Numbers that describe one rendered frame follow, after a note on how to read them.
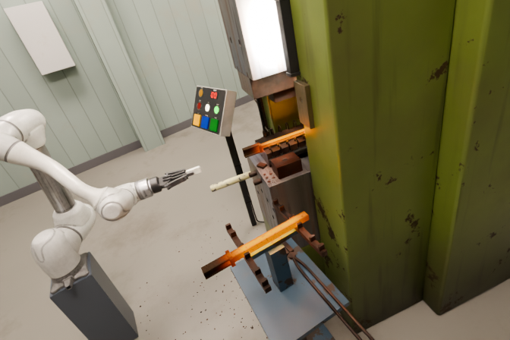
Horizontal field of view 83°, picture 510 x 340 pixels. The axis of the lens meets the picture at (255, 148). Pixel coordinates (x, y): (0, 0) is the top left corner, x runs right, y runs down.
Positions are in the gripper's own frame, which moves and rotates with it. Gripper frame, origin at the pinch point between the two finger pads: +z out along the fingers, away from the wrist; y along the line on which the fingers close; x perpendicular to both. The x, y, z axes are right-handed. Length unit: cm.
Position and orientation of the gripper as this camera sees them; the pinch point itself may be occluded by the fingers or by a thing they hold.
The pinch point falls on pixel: (193, 171)
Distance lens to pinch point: 140.4
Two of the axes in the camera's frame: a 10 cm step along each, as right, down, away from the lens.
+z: 9.3, -3.3, 1.7
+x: -2.1, -8.5, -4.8
